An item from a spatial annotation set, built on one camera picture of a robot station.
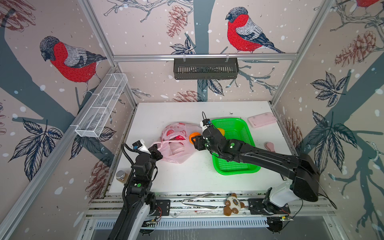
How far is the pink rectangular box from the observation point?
107cm

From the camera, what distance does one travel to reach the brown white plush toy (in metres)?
0.73

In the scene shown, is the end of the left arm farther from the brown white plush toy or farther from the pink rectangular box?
the pink rectangular box

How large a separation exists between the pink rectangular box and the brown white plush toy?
1.70 feet
